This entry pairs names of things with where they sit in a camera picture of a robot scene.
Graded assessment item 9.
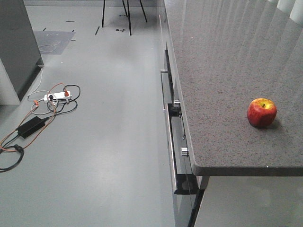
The black power adapter brick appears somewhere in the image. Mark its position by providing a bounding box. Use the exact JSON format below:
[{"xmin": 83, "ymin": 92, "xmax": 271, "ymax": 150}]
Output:
[{"xmin": 16, "ymin": 116, "xmax": 48, "ymax": 139}]

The grey speckled kitchen counter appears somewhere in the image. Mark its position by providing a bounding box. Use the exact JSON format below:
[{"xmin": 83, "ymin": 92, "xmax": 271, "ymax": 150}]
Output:
[{"xmin": 165, "ymin": 0, "xmax": 303, "ymax": 176}]

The grey floor mat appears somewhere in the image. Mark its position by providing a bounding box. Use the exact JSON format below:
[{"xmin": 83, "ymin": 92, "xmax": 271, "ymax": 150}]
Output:
[{"xmin": 34, "ymin": 31, "xmax": 75, "ymax": 55}]

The white power strip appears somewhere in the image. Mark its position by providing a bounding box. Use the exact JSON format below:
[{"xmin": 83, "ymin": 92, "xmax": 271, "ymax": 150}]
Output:
[{"xmin": 44, "ymin": 91, "xmax": 72, "ymax": 102}]

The white cable on floor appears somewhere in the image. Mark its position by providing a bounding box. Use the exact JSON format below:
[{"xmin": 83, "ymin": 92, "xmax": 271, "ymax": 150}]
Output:
[{"xmin": 27, "ymin": 67, "xmax": 59, "ymax": 112}]

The black cable on floor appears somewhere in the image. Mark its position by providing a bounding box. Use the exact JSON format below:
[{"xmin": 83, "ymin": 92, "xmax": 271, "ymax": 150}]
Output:
[{"xmin": 0, "ymin": 84, "xmax": 81, "ymax": 173}]

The orange cable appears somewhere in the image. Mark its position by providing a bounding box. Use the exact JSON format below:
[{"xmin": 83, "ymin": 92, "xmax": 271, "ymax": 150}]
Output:
[{"xmin": 0, "ymin": 82, "xmax": 71, "ymax": 153}]

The grey island cabinet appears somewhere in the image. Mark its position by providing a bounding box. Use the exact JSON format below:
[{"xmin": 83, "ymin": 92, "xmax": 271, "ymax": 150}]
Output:
[{"xmin": 0, "ymin": 0, "xmax": 44, "ymax": 105}]

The red yellow apple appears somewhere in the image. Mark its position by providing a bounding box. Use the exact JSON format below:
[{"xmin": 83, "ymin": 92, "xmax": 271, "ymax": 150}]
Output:
[{"xmin": 247, "ymin": 98, "xmax": 277, "ymax": 128}]

